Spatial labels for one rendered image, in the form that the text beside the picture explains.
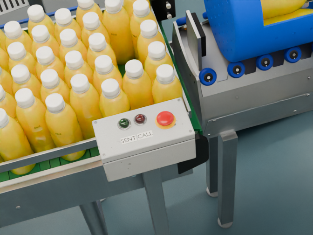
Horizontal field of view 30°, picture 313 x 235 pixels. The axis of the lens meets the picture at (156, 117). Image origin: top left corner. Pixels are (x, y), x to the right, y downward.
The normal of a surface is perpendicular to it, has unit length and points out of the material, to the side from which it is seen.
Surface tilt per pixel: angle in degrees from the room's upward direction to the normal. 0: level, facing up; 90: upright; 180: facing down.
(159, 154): 90
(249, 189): 0
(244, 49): 95
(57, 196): 90
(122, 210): 0
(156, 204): 90
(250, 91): 70
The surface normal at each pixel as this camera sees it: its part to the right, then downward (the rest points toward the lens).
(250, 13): 0.18, 0.35
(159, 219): 0.26, 0.78
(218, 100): 0.22, 0.54
